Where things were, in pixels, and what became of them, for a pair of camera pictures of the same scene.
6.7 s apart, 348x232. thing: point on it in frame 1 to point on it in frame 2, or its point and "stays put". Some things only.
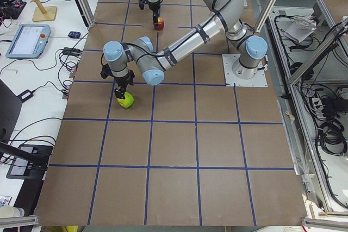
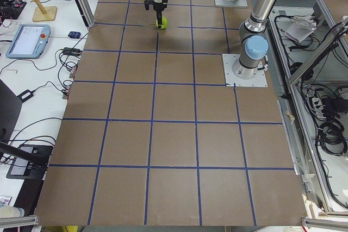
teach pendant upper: x=29 y=42 stays put
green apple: x=128 y=102 to x=164 y=23
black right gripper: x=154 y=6 to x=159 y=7
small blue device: x=74 y=34 stays put
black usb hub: x=71 y=51 stays put
